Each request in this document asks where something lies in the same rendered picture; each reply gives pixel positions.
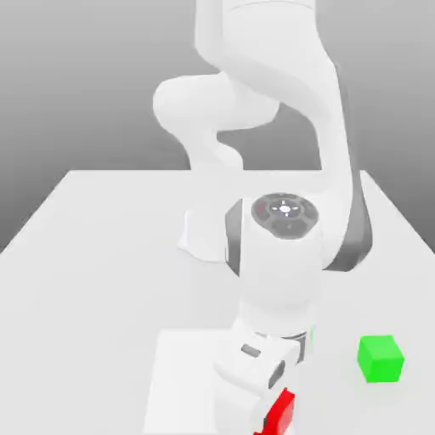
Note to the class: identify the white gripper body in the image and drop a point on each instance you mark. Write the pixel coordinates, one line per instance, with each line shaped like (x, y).
(236, 409)

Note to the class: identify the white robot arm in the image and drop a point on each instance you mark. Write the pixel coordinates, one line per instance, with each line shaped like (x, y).
(282, 272)

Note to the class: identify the small green cube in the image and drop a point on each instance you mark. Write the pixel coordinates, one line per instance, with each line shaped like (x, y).
(380, 360)

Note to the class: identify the small red cube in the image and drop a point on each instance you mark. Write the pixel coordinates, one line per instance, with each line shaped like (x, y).
(282, 411)

